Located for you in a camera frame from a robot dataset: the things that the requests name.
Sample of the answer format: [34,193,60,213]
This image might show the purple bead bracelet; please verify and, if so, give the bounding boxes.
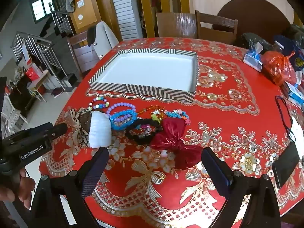
[106,102,136,121]

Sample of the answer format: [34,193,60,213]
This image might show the blue bead bracelet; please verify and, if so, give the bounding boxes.
[110,109,138,130]

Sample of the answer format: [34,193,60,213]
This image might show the blue white box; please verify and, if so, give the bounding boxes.
[286,83,304,105]

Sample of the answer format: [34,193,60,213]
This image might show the white fluffy scrunchie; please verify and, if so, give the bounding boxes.
[88,111,112,148]

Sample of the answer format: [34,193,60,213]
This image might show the metal stair railing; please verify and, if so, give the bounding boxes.
[11,3,74,88]

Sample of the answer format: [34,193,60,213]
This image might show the dark brown round board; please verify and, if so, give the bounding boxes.
[217,0,295,38]

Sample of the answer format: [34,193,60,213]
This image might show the small white table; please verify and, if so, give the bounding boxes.
[27,70,51,102]

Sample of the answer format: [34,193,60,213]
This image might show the red bag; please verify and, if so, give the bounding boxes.
[25,68,40,81]

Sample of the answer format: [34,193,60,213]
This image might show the black cord loop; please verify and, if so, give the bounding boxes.
[275,95,296,144]

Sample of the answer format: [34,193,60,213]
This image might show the dark blue bag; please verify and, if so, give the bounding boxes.
[273,34,304,72]

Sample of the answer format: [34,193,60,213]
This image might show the black cloth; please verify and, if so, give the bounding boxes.
[87,25,98,47]

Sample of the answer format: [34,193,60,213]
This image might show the flower bead bracelet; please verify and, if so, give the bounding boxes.
[164,109,192,125]

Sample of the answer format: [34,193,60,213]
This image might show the black white striped tray box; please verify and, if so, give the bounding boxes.
[88,48,199,104]

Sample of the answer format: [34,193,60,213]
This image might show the orange yellow bead bracelet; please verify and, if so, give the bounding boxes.
[138,104,167,119]

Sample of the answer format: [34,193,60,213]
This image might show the person's left hand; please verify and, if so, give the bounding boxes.
[0,168,36,210]

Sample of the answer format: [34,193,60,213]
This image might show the leopard print bow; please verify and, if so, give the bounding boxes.
[70,108,92,148]

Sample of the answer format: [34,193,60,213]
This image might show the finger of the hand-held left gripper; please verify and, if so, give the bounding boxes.
[31,122,68,145]

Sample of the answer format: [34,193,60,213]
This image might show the red floral tablecloth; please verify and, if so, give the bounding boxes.
[38,37,304,228]

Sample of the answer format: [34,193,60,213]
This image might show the black scrunchie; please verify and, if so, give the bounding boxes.
[125,119,163,145]

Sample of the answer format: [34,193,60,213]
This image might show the brown leather chair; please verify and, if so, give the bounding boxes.
[155,12,197,38]

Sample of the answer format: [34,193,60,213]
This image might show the white louvered panel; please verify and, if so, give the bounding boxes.
[109,0,143,41]

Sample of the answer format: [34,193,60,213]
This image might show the window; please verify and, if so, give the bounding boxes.
[30,0,56,23]

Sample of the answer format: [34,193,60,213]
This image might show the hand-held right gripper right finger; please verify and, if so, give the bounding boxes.
[201,147,282,228]

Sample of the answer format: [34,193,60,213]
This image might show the orange plastic bag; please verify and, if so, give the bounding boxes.
[261,50,297,86]

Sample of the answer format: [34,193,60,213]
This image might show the black pouch with strap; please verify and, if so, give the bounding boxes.
[271,142,301,189]

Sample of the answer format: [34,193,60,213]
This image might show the blue tissue pack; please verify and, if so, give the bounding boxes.
[243,43,265,72]

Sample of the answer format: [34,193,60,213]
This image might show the brown scrunchie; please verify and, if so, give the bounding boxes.
[79,113,95,133]

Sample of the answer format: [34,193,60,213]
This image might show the wooden slat chair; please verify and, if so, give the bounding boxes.
[195,10,238,45]

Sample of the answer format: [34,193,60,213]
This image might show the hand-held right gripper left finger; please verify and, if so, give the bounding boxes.
[28,147,110,228]

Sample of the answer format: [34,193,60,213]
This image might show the black plastic bag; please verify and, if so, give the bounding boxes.
[234,32,273,53]

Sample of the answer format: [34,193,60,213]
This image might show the multicolour bead bracelet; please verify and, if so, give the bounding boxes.
[89,97,110,112]

